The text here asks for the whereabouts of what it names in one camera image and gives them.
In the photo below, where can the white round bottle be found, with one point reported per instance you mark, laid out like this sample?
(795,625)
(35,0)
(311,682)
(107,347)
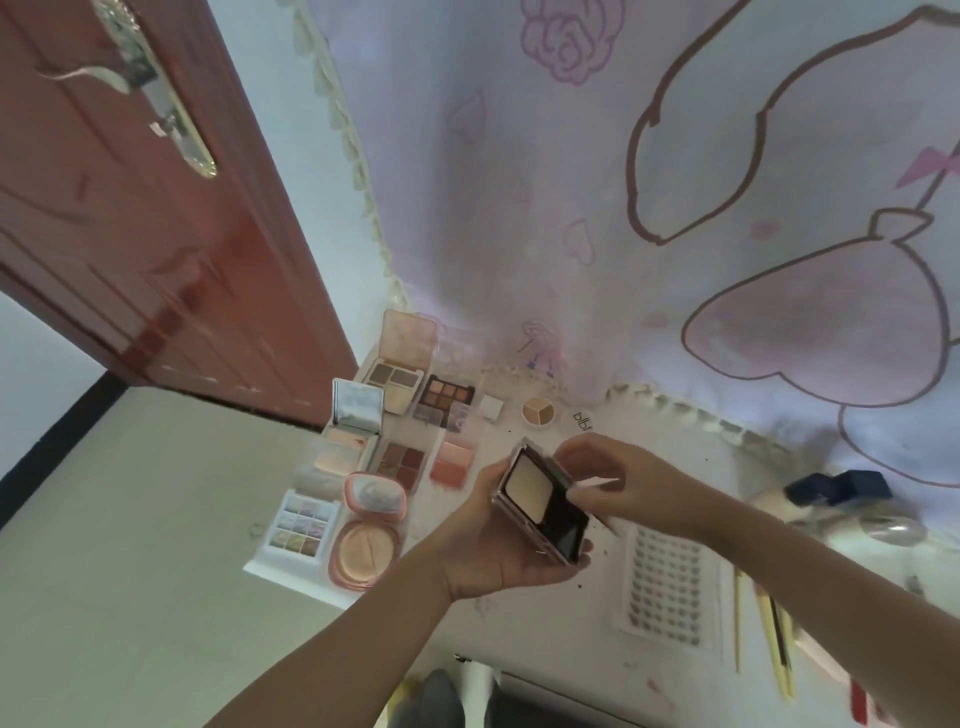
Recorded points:
(892,529)

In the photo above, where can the pink blush pan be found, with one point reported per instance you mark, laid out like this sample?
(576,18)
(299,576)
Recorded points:
(452,466)

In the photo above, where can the black compact with mirror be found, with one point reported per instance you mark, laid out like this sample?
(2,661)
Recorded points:
(540,502)

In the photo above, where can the person's left yellow shoe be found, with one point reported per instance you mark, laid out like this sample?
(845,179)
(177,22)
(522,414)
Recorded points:
(406,690)

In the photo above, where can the round pink powder compact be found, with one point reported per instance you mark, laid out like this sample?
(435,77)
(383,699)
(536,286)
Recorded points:
(364,555)

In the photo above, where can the false eyelash tray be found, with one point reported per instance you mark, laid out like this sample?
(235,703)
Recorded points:
(667,585)

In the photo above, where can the person's right forearm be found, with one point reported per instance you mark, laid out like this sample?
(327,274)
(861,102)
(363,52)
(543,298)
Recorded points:
(840,592)

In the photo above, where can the brown wooden door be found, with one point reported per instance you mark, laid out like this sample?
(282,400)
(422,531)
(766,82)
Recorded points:
(150,225)

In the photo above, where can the mirrored blush palette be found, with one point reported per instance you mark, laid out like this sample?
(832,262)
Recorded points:
(358,405)

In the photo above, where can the lilac heart print cloth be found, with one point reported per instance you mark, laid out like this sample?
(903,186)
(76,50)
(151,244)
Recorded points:
(562,187)

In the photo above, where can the small four-pan red palette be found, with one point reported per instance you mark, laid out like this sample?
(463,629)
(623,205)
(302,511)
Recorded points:
(401,466)

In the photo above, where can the thin white applicator strip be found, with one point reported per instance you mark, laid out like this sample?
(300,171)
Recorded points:
(596,484)

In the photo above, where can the dark square foundation bottle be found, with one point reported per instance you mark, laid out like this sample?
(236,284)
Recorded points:
(862,486)

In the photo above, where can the person's left hand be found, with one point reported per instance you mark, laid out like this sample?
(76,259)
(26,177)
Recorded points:
(495,562)

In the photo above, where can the person's grey trousers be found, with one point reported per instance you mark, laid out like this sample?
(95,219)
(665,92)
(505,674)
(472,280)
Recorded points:
(442,705)

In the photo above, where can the person's right hand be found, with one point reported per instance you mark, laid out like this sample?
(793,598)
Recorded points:
(652,495)

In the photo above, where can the pastel eyeshadow palette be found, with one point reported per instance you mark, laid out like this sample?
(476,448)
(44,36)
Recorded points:
(304,529)

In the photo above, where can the white table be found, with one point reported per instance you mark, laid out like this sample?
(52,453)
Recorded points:
(540,630)

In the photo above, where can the thin gold makeup brush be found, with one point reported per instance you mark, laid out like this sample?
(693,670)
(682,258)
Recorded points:
(739,622)

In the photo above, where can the nine-pan brown eyeshadow palette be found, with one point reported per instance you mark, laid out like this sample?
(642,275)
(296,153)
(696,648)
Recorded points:
(446,394)

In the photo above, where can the person's left forearm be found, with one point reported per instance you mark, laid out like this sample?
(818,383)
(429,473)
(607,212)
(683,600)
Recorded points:
(337,652)

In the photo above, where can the beige palette with lid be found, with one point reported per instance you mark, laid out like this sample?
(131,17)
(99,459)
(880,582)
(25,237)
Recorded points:
(409,337)

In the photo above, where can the glass foundation bottle black cap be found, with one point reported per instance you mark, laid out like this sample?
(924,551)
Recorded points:
(780,506)

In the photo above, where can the pink tube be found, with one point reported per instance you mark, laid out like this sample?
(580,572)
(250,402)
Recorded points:
(821,660)

